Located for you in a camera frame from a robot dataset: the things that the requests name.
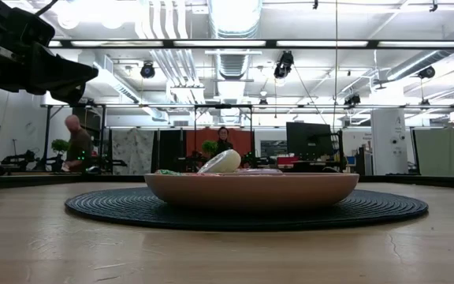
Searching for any red box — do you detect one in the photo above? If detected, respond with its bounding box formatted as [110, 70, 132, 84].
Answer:
[276, 155, 300, 166]

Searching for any black ceiling spotlight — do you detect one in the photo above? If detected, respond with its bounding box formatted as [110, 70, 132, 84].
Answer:
[416, 65, 437, 80]
[343, 92, 362, 107]
[140, 60, 156, 80]
[273, 50, 295, 80]

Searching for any dark blue round placemat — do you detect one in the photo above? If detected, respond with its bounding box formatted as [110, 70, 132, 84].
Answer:
[64, 185, 430, 233]

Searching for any orange partition panel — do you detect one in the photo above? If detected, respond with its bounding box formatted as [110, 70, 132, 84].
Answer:
[185, 127, 254, 159]

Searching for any small green background plant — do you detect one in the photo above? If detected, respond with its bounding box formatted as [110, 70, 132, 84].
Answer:
[50, 138, 70, 155]
[200, 140, 219, 157]

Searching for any white pillar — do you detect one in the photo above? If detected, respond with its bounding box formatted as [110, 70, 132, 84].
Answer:
[370, 107, 410, 176]

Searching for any black background rig frame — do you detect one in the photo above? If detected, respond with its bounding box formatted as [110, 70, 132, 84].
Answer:
[39, 103, 108, 171]
[192, 103, 255, 173]

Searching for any pink round plate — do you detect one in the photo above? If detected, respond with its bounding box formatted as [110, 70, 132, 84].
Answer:
[143, 172, 360, 211]

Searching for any grey-green partition panel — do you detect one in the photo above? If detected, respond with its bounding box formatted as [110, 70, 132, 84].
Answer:
[412, 127, 454, 177]

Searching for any large white donut blue drizzle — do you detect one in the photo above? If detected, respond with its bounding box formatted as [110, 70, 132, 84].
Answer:
[197, 148, 243, 174]

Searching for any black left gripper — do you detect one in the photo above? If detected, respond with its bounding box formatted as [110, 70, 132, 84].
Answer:
[0, 0, 99, 106]

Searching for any black monitor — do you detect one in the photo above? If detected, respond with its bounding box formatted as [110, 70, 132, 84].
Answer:
[285, 121, 333, 162]

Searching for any grey patterned curtain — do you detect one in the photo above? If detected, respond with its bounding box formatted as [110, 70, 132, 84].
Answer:
[110, 128, 156, 175]

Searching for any black overhead crossbar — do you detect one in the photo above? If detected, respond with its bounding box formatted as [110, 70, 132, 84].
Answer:
[47, 38, 454, 50]

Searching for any thin hanging cable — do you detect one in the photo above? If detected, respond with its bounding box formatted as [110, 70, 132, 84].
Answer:
[332, 0, 340, 133]

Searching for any silver ventilation duct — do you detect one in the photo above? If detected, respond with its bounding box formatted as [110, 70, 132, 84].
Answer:
[207, 0, 264, 82]

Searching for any person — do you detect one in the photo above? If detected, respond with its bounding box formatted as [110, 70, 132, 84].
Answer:
[212, 125, 236, 157]
[62, 114, 94, 174]

